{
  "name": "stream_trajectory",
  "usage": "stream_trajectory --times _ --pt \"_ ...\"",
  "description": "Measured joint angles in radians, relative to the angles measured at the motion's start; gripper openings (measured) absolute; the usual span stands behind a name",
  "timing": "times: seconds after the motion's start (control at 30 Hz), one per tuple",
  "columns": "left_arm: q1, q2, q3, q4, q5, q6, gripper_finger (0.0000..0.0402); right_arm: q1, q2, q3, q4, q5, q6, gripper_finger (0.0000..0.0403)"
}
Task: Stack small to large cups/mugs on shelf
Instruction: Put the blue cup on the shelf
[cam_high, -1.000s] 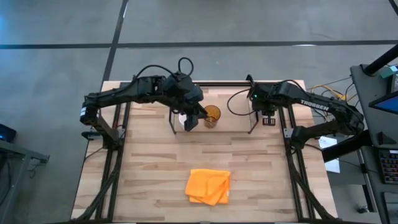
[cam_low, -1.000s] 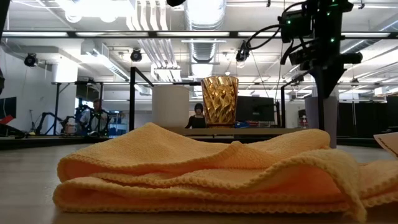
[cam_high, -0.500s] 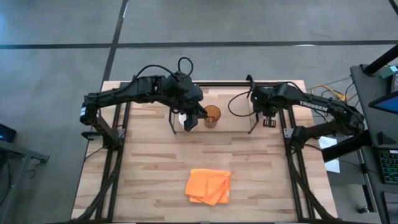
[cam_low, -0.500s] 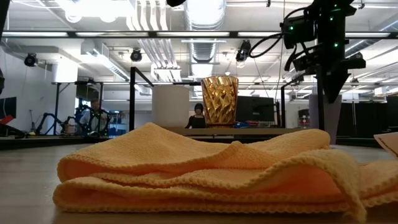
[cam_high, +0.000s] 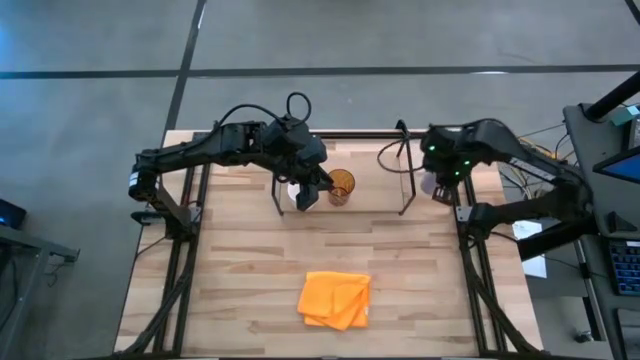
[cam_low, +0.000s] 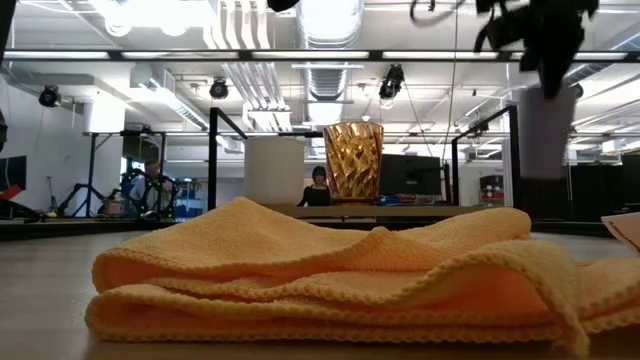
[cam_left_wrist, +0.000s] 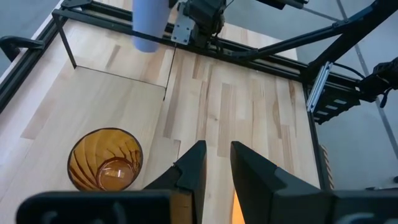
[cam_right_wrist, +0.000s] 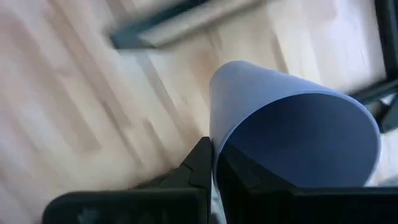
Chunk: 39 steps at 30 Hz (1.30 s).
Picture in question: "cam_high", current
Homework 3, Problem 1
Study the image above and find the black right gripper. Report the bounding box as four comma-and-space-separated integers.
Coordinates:
421, 123, 477, 206

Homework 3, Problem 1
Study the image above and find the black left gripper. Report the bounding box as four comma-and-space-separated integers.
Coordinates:
262, 115, 336, 212

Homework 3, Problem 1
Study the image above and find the lavender plastic cup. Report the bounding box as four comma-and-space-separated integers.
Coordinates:
419, 171, 439, 196

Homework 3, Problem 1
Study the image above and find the amber ribbed glass cup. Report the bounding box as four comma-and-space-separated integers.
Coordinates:
327, 168, 357, 207

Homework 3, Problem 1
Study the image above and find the white paper sheet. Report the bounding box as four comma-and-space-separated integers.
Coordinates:
511, 219, 549, 280

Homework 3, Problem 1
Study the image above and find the orange folded cloth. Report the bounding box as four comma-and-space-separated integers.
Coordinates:
296, 270, 373, 332

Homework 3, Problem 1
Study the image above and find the black stand beam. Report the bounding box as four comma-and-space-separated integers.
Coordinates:
517, 214, 601, 262

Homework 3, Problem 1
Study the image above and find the grey equipment cart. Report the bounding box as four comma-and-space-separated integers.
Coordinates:
562, 102, 640, 360

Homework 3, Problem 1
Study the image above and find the blue lit screen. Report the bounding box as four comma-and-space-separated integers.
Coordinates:
592, 146, 640, 184

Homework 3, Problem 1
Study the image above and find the black pole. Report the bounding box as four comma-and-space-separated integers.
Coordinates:
583, 71, 640, 123

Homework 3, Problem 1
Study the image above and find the teal small box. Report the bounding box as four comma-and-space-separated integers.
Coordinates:
608, 103, 640, 127

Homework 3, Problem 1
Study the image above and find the black keyboard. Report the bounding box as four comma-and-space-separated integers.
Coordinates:
608, 238, 640, 297

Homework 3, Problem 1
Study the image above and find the grey side desk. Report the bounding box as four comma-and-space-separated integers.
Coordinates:
0, 223, 81, 360

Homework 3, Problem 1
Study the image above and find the black device with blue light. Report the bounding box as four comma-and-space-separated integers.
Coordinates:
0, 198, 29, 231

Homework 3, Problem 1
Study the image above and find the black aluminium table frame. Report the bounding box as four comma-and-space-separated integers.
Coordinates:
119, 120, 539, 359

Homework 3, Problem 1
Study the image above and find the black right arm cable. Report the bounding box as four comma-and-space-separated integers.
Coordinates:
376, 138, 426, 175

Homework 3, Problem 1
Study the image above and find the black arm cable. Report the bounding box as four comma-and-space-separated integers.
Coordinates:
376, 138, 426, 175
285, 91, 313, 124

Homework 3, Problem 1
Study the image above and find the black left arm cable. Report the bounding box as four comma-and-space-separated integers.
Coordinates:
285, 91, 313, 124

